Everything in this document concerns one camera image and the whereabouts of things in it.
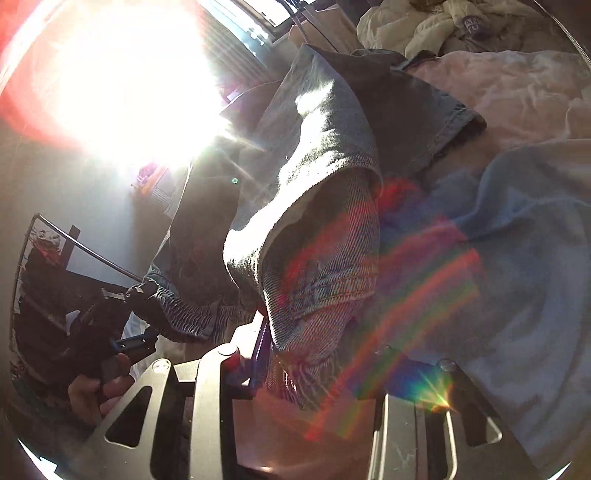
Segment blue denim jeans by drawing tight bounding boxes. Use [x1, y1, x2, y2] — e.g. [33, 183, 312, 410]
[128, 45, 486, 410]

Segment black clothes hanger rack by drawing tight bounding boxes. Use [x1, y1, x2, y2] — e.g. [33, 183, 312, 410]
[276, 0, 346, 53]

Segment person's left hand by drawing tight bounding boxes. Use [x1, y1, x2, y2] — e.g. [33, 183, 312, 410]
[67, 353, 134, 427]

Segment light blue blanket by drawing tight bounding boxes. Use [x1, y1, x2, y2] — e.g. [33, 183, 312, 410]
[390, 140, 590, 475]

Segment pink bed sheet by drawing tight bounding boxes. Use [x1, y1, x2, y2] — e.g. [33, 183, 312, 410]
[409, 51, 590, 184]

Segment beige hanging garment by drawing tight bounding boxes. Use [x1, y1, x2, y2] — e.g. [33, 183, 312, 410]
[287, 5, 363, 54]

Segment cream white crumpled garment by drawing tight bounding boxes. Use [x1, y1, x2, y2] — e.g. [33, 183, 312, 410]
[356, 0, 560, 58]

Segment black metal rail frame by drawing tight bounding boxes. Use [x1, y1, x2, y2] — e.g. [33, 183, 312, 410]
[9, 214, 123, 387]

